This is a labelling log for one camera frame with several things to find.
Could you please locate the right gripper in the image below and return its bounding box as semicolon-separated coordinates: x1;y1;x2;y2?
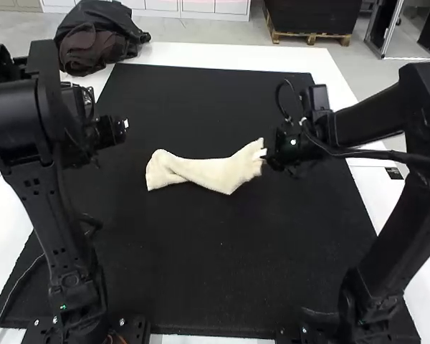
266;123;311;173

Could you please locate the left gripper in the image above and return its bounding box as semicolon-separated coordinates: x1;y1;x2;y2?
94;114;130;149

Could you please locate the pale towel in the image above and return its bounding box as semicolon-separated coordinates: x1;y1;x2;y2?
145;137;267;196

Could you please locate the black clothing heap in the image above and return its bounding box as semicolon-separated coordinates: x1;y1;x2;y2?
53;0;152;77

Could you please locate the wooden pallet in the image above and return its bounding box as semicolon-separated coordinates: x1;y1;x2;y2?
262;6;353;47

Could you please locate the black mat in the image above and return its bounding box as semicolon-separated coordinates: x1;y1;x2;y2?
0;62;422;341

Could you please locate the black crate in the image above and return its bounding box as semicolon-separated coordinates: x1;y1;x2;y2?
263;0;363;35

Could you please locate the white cupboard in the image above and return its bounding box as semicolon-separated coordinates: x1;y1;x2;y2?
39;0;252;18

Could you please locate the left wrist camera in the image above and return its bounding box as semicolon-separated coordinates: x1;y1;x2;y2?
61;82;98;120

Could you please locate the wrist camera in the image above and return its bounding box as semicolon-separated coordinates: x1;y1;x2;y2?
61;82;98;120
307;83;333;113

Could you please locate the black cable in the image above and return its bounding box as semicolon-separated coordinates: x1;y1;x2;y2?
274;78;304;125

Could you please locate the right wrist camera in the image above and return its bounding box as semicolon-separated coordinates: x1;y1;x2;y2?
307;83;333;113

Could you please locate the metal frame trolley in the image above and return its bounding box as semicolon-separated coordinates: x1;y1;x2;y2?
363;0;430;61

